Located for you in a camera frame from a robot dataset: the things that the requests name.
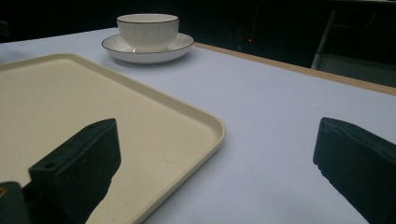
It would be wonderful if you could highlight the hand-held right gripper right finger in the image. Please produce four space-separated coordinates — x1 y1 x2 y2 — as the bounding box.
312 117 396 224

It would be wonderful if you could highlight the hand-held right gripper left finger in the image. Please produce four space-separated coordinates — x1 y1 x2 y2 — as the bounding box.
21 118 122 224

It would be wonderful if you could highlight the cream plastic tray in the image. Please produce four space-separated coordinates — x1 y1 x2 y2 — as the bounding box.
0 52 227 224

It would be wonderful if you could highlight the white tablecloth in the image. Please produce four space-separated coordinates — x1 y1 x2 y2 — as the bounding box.
0 27 396 224

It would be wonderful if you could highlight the metal stand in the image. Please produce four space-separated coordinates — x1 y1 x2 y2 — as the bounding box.
311 8 396 88

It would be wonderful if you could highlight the white saucer plate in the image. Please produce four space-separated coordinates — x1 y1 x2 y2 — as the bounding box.
101 32 195 64

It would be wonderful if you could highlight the white ribbed bowl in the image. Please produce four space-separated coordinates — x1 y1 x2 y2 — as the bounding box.
116 13 180 53

